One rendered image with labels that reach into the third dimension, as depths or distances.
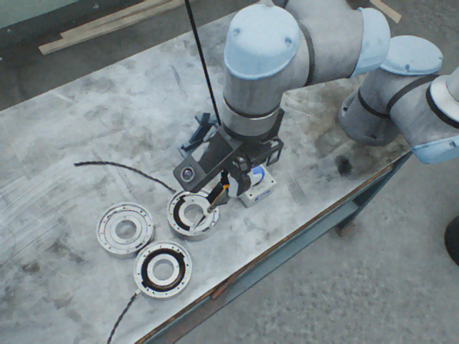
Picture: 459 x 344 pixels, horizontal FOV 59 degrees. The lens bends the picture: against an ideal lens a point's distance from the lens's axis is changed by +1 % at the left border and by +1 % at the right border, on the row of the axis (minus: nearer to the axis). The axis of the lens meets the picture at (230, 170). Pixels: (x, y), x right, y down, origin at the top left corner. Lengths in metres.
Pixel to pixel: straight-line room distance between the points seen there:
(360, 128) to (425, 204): 1.07
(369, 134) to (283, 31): 0.58
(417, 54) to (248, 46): 0.52
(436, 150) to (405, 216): 1.13
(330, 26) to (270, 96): 0.10
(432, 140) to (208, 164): 0.42
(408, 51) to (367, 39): 0.39
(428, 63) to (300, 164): 0.32
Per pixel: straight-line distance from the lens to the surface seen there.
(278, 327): 1.61
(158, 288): 0.76
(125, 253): 0.77
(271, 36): 0.43
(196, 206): 0.82
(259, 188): 0.82
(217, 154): 0.57
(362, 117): 0.96
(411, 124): 0.83
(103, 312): 0.80
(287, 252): 1.43
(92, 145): 0.94
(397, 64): 0.85
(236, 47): 0.43
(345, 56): 0.49
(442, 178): 2.11
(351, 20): 0.50
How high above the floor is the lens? 1.57
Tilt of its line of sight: 60 degrees down
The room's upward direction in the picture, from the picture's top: 8 degrees clockwise
